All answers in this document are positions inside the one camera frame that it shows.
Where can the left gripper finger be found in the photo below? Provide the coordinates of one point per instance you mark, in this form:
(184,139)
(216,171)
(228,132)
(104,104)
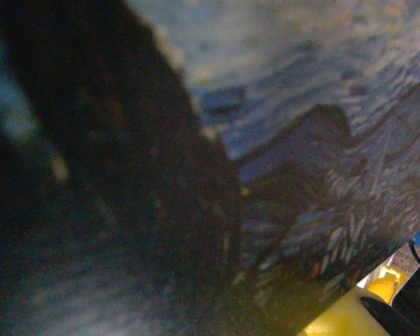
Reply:
(339,315)

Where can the starry night painted tin box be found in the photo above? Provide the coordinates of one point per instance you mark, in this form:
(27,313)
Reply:
(161,157)

